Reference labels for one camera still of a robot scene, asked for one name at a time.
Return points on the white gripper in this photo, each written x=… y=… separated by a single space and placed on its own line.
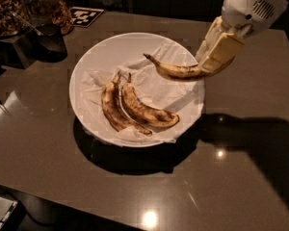
x=251 y=8

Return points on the yellow spotted banana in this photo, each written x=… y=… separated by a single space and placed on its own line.
x=182 y=73

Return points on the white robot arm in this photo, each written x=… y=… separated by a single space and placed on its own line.
x=226 y=36

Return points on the white bowl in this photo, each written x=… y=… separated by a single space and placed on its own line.
x=118 y=48

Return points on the middle brown spotted banana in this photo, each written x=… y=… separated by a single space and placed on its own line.
x=143 y=113

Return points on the brown spotted banana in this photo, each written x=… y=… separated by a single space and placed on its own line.
x=143 y=113
x=113 y=111

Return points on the left brown spotted banana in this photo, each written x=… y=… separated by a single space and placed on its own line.
x=113 y=111

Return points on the white paper towel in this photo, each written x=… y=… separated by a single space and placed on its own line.
x=157 y=90

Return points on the black white marker tag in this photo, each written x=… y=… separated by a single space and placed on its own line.
x=84 y=17

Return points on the glass jar of nuts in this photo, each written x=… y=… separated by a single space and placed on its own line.
x=55 y=11

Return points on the dark stand block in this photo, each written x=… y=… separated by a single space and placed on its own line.
x=17 y=51

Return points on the glass jar of cashews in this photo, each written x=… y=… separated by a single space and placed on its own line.
x=12 y=14

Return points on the black scoop with handle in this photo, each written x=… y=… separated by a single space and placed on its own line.
x=47 y=39

